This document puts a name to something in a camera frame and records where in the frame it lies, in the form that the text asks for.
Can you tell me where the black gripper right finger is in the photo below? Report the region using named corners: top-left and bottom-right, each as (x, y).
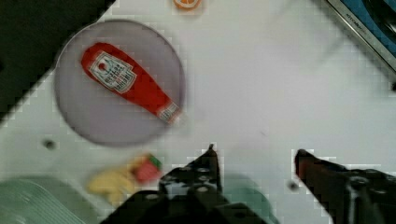
top-left (294, 149), bottom-right (396, 224)

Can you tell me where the red ketchup bottle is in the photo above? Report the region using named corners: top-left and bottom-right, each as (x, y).
top-left (80, 42), bottom-right (181, 124)

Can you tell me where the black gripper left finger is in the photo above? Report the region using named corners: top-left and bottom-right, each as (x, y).
top-left (159, 143), bottom-right (222, 200)

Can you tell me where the yellow toy food piece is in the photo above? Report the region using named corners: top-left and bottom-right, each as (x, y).
top-left (86, 155), bottom-right (148, 207)

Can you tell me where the orange slice toy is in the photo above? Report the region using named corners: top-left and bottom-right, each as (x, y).
top-left (173, 0), bottom-right (202, 10)

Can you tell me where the red strawberry toy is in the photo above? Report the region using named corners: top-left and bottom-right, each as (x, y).
top-left (134, 154), bottom-right (162, 184)

